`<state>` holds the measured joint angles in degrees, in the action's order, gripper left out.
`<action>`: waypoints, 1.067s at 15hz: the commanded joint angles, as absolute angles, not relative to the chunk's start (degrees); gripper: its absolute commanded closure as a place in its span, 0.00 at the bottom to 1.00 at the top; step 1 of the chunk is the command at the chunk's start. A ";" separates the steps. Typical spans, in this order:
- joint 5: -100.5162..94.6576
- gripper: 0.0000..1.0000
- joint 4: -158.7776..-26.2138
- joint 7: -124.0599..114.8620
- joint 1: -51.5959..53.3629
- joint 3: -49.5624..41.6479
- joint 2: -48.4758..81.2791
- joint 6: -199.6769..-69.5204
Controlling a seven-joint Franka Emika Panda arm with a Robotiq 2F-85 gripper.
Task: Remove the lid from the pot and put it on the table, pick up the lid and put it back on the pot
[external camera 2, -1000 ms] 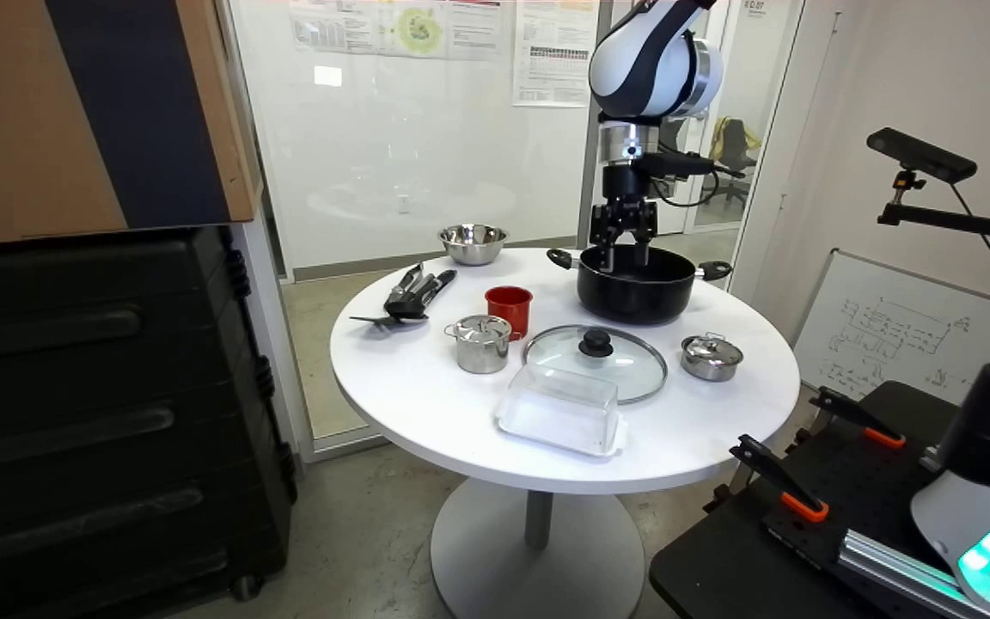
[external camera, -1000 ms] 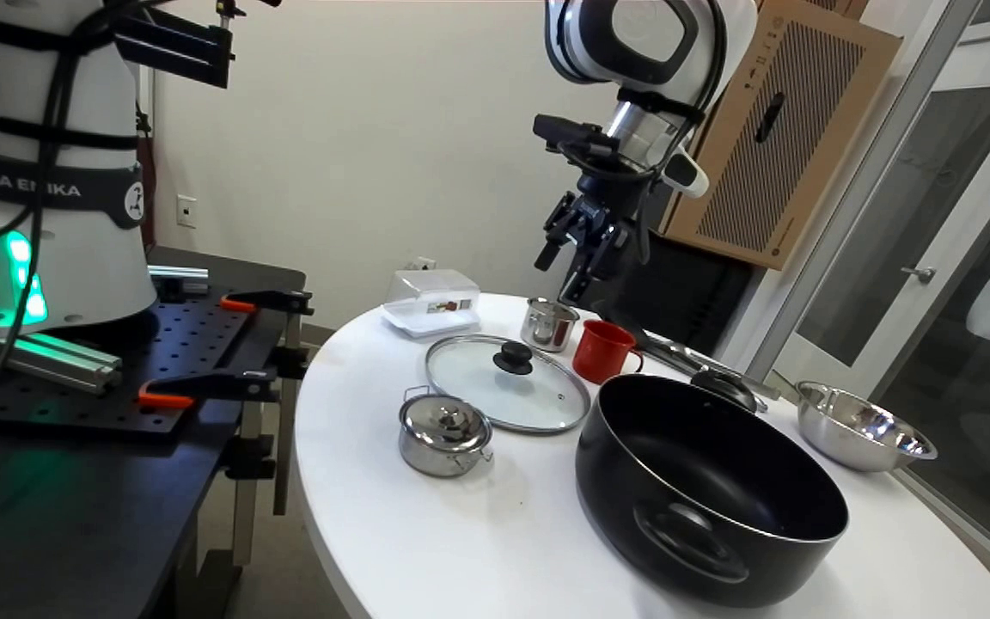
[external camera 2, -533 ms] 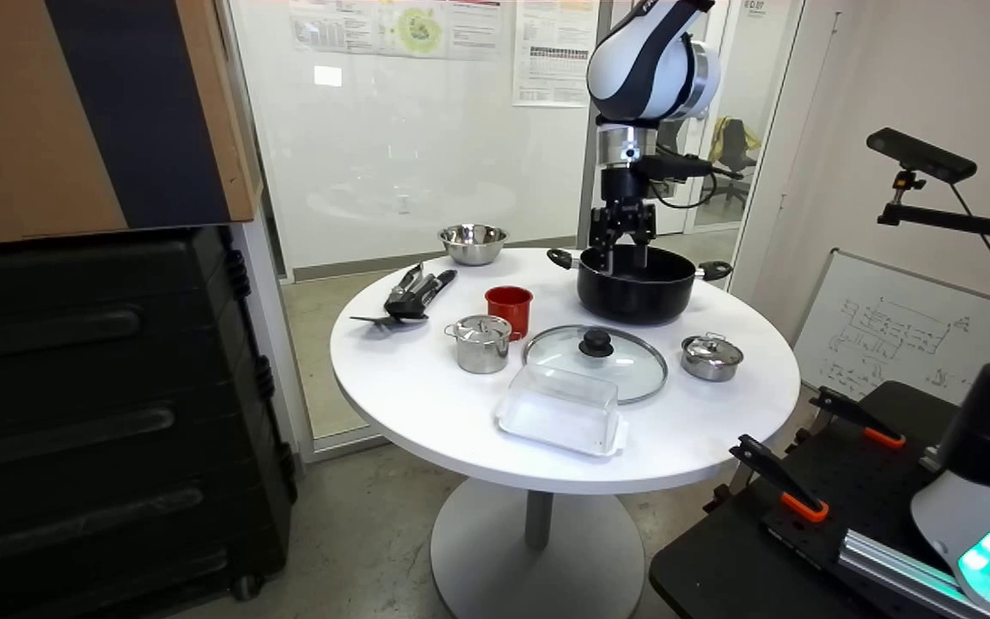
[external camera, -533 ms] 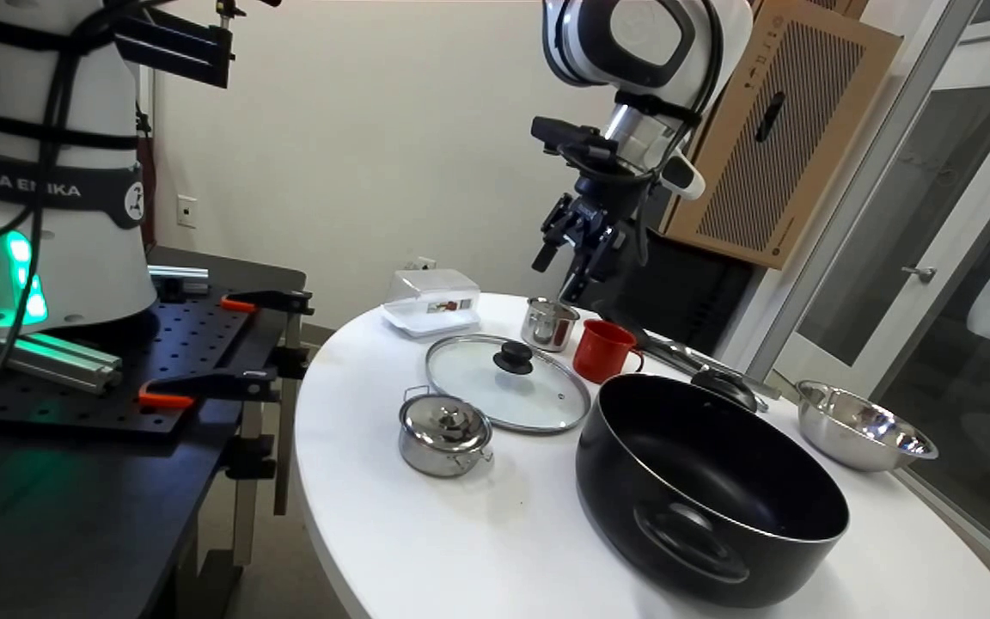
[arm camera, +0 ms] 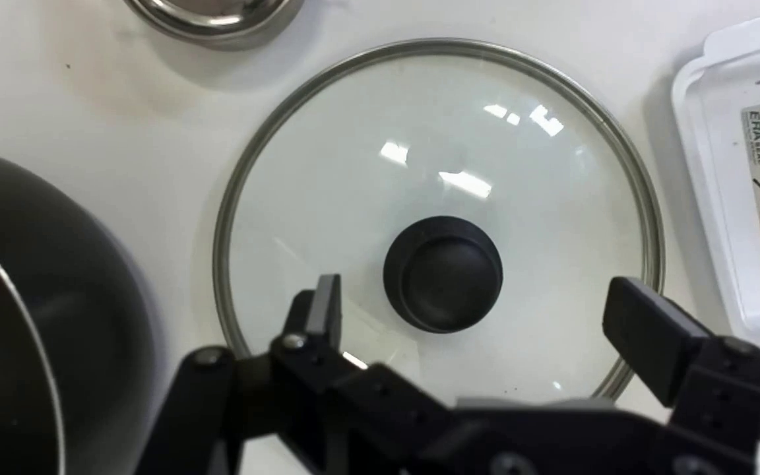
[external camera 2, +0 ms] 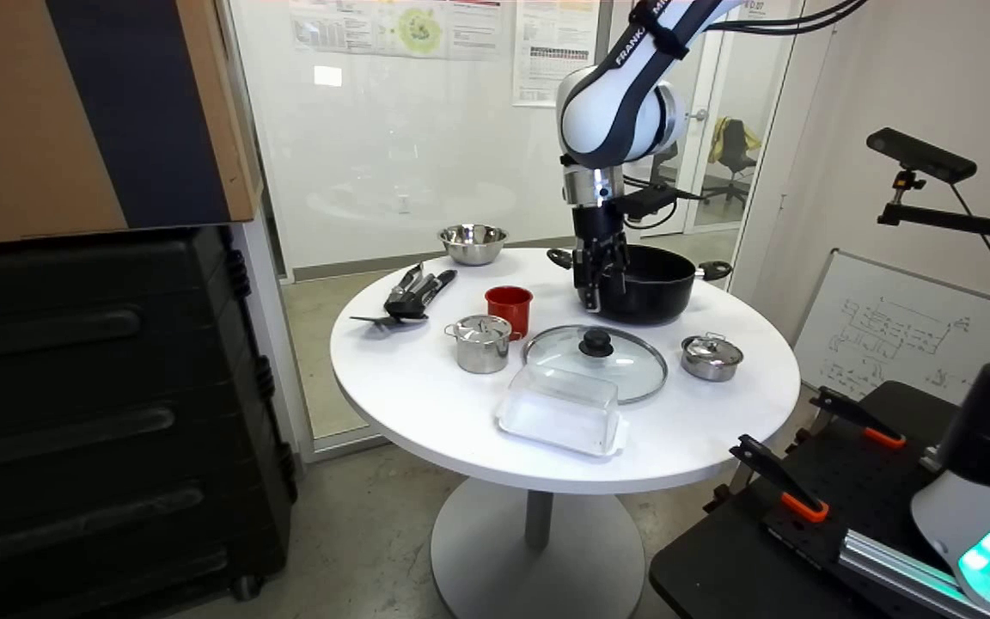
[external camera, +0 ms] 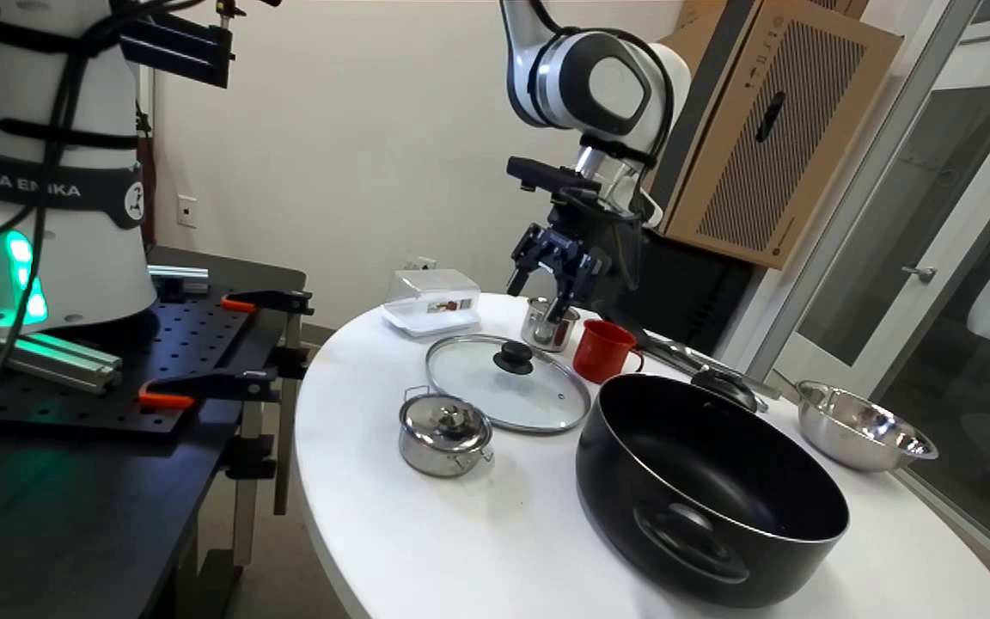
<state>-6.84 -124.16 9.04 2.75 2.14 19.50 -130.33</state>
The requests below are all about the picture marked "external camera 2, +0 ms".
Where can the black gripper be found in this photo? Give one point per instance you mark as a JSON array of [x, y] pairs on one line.
[[599, 230]]

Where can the glass lid with black knob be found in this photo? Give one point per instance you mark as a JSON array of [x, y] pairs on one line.
[[599, 362]]

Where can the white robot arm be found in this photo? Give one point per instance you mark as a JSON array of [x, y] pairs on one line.
[[609, 115]]

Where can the black cooking pot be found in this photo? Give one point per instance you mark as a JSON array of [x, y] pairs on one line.
[[663, 293]]

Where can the open small steel pot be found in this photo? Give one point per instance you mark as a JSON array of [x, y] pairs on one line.
[[482, 350]]

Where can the red cup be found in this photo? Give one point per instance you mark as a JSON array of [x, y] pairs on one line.
[[511, 314]]

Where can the small steel bowl right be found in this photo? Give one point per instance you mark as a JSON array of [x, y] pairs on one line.
[[712, 361]]

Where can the clear plastic container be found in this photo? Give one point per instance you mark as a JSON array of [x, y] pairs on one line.
[[557, 416]]

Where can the black office chair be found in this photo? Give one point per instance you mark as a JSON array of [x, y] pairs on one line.
[[733, 158]]

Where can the black kitchen tongs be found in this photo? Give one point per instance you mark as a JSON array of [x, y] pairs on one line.
[[414, 293]]

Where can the black slotted spatula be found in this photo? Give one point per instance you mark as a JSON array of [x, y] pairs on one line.
[[388, 322]]

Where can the white paper poster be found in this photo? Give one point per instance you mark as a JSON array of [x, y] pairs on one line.
[[541, 55]]

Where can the whiteboard with drawings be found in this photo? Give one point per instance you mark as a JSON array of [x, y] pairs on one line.
[[895, 333]]

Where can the black perforated mounting table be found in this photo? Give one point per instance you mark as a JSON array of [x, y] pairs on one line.
[[738, 561]]

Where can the poster with green circle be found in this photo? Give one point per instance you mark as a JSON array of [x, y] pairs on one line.
[[405, 27]]

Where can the small white sticker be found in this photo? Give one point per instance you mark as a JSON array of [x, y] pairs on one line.
[[328, 76]]

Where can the black storage cabinet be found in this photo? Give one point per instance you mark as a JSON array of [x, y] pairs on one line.
[[94, 424]]

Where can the cardboard panel with dark stripe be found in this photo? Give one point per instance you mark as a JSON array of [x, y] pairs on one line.
[[14, 115]]

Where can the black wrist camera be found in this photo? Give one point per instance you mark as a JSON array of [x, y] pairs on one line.
[[655, 204]]

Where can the white table pedestal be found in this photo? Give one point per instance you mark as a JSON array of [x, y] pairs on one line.
[[533, 561]]

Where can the black stereo camera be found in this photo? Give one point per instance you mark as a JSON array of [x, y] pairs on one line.
[[919, 154]]

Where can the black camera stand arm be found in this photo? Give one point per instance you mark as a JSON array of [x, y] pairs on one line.
[[954, 220]]

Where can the aluminium rail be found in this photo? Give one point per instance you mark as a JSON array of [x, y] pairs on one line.
[[895, 570]]

